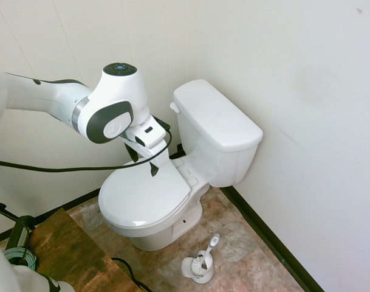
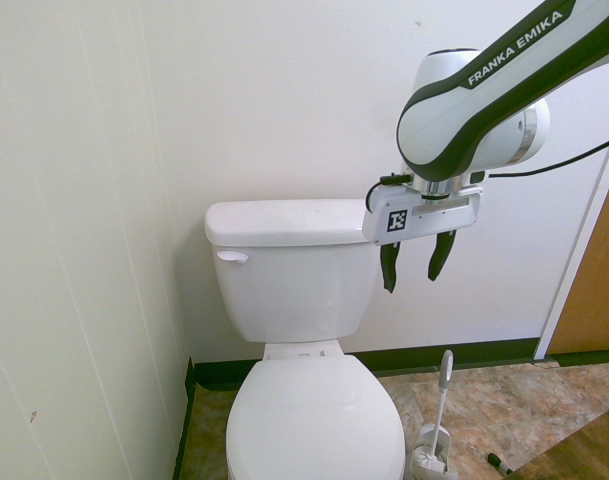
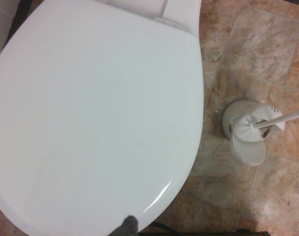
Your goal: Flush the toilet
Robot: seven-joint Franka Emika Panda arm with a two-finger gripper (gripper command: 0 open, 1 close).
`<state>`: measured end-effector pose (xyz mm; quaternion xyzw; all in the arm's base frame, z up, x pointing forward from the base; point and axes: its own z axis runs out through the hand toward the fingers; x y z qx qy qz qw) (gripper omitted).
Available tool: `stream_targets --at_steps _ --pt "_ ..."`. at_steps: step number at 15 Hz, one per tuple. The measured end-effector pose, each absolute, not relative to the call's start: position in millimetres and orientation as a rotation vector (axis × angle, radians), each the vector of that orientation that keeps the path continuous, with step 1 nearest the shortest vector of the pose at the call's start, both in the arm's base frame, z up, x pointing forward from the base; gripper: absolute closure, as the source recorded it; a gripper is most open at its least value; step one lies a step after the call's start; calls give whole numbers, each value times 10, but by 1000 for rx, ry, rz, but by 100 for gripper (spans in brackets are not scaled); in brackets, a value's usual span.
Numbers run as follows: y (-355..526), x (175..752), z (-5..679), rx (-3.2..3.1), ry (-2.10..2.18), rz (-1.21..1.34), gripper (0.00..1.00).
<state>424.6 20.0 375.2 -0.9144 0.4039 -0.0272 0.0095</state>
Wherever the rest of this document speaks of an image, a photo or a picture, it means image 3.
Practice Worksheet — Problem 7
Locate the white toilet brush holder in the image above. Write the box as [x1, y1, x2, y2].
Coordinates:
[221, 98, 286, 168]

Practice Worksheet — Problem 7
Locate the white toilet seat lid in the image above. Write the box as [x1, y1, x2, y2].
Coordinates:
[0, 0, 205, 233]

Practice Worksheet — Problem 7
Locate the white porcelain toilet bowl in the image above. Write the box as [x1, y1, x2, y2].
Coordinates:
[91, 0, 202, 38]

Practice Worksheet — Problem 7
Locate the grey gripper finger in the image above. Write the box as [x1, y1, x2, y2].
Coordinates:
[112, 215, 140, 236]

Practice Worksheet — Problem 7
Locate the white toilet brush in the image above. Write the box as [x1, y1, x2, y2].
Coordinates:
[234, 105, 299, 143]

